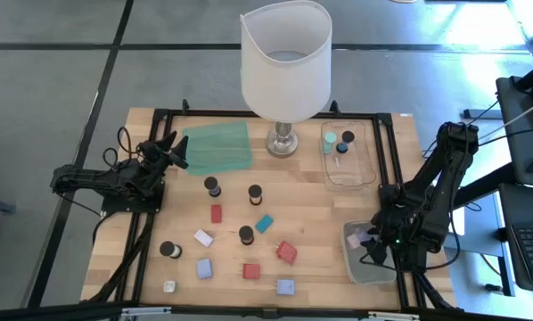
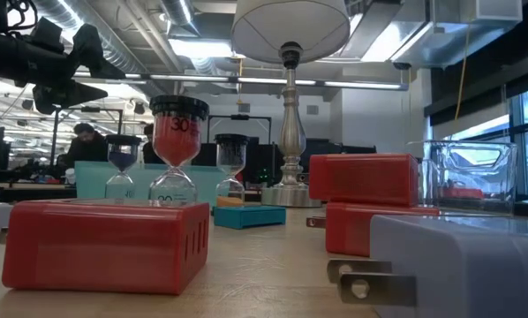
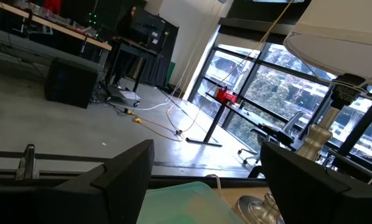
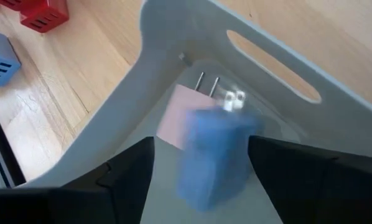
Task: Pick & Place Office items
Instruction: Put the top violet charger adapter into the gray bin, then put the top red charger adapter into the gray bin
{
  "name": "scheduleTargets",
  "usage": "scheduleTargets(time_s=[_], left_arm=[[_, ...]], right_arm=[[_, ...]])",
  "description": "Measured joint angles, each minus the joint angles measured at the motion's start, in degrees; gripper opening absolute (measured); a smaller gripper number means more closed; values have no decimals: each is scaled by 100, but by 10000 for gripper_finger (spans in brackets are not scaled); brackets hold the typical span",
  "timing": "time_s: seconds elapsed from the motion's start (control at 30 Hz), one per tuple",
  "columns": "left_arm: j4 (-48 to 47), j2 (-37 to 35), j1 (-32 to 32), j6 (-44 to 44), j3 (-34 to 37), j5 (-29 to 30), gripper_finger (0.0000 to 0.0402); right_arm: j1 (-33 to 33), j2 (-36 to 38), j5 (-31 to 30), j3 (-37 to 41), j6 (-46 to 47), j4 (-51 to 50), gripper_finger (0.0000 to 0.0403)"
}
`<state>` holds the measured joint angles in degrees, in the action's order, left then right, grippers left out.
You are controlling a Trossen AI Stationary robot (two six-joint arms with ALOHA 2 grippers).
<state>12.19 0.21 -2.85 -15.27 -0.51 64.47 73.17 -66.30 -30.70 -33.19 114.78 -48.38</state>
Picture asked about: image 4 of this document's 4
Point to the red wall charger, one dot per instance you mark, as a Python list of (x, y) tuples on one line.
[(44, 14), (13, 3)]

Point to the pink wall charger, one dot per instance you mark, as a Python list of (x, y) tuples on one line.
[(179, 109)]

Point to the grey translucent bin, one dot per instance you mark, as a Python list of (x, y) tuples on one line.
[(173, 31)]

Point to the black aluminium table frame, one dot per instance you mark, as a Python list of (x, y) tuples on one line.
[(5, 155)]

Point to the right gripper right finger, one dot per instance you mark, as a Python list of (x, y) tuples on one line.
[(329, 193)]

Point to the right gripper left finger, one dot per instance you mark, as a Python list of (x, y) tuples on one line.
[(80, 202)]

